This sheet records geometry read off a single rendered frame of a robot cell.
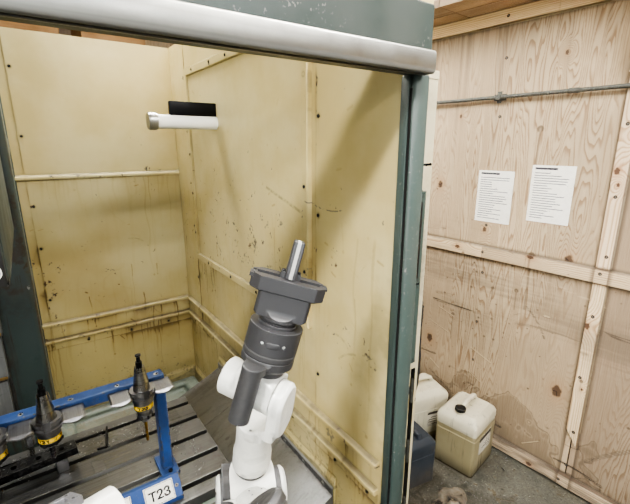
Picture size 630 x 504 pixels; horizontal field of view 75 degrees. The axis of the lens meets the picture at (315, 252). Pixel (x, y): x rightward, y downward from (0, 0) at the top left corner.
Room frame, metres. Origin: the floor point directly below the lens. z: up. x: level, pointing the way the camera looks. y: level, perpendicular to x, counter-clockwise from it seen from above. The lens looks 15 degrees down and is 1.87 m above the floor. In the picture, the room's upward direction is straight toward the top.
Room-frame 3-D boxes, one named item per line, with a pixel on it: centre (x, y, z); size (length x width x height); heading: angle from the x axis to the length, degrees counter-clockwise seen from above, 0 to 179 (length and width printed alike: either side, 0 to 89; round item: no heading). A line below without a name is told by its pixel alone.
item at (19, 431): (0.83, 0.70, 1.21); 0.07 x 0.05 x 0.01; 35
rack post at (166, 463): (1.06, 0.46, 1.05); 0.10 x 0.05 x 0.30; 35
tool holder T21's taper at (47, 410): (0.86, 0.66, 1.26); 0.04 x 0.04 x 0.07
